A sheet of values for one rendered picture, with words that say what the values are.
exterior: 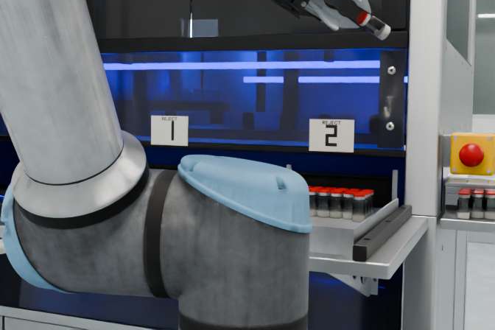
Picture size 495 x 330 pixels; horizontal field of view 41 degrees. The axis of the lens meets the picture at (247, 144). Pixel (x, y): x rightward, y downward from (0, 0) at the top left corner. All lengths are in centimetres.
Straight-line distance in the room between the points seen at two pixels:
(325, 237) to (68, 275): 39
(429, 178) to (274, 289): 71
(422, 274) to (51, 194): 83
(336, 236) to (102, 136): 43
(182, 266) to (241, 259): 5
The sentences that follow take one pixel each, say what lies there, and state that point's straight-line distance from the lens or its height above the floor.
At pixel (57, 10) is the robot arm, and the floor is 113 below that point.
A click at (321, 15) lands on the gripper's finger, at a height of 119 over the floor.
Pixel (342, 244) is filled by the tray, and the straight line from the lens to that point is 88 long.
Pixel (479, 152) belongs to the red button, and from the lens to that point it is 119.
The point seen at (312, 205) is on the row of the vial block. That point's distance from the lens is 117.
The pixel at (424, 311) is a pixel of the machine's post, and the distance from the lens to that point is 128.
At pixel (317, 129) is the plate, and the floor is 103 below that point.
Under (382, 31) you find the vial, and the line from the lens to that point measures 97.
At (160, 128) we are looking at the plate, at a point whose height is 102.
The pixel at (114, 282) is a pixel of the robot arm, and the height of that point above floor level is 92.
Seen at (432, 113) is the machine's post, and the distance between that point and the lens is 123.
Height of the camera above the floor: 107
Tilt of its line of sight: 3 degrees down
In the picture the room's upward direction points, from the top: 1 degrees clockwise
